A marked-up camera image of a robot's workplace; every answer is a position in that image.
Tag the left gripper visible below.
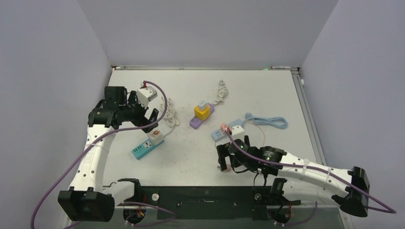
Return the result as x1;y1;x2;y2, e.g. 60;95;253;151
119;92;158;133

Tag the light blue power strip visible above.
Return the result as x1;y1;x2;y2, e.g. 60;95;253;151
211;119;243;142

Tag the white cube socket adapter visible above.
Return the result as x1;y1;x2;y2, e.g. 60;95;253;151
147;129;165;145

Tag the thin pink charging cable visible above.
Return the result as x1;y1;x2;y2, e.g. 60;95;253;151
244;122;266;147

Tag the teal power strip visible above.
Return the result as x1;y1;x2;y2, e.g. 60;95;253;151
132;140;165;160

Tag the purple power strip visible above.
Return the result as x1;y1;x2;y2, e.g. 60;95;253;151
189;103;214;130

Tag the yellow cube socket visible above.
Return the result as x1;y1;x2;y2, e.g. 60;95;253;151
194;104;211;121

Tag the small white wall charger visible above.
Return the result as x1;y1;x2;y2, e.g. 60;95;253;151
197;100;207;111

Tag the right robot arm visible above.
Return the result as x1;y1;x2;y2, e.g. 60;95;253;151
216;136;370;218

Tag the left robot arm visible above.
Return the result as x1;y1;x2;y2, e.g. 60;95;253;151
58;85;159;222

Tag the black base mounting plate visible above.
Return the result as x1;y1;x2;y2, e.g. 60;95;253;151
125;186;301;220

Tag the white coiled cable left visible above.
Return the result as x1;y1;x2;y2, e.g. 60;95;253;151
160;96;181;136

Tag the light blue coiled cable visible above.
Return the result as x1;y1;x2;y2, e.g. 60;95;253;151
244;113;289;130

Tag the white coiled cable with plug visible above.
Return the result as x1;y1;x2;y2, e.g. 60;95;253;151
211;79;229;106

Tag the aluminium front frame rail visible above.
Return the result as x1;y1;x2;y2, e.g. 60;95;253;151
65;186;351;209

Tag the aluminium frame rail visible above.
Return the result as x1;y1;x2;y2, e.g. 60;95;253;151
65;186;351;209
290;68;327;166

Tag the aluminium right frame rail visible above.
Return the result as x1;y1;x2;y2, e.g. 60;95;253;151
290;68;327;166

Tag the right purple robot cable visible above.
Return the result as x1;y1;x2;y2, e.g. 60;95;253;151
225;129;397;227

